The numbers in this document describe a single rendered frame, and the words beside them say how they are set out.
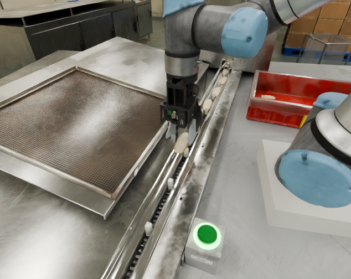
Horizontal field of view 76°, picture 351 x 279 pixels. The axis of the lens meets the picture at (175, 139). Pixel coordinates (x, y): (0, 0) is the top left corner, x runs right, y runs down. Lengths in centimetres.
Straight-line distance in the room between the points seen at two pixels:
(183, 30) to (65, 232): 52
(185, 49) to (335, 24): 469
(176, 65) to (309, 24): 460
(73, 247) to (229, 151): 53
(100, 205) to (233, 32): 45
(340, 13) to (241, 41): 468
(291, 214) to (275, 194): 5
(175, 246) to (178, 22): 44
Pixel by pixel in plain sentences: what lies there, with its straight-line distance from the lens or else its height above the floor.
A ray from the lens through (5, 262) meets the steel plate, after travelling 66.
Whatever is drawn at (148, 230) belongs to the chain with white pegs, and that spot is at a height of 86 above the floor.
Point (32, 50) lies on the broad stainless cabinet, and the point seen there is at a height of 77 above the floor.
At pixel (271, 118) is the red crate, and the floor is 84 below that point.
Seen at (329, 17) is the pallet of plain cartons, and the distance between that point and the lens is 504.
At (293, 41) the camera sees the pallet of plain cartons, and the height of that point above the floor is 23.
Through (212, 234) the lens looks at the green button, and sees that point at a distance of 48.
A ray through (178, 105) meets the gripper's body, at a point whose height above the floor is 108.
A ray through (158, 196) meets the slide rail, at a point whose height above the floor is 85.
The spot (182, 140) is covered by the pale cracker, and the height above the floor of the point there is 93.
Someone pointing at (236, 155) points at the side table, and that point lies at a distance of 79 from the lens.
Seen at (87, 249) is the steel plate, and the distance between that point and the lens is 59.
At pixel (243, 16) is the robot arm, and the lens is 41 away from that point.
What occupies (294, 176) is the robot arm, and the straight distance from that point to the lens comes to 43.
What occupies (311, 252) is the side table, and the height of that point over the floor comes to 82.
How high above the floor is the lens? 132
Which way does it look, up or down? 37 degrees down
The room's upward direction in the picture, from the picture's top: straight up
